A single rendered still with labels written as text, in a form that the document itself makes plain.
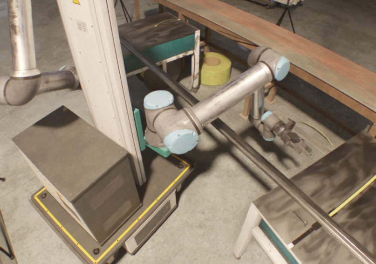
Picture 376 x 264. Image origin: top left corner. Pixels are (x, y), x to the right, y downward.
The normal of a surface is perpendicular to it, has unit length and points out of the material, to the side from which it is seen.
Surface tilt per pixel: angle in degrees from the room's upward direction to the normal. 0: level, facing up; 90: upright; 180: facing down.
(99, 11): 90
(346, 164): 0
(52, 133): 0
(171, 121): 19
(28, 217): 0
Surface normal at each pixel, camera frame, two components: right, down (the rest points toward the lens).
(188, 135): 0.42, 0.65
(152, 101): -0.04, -0.77
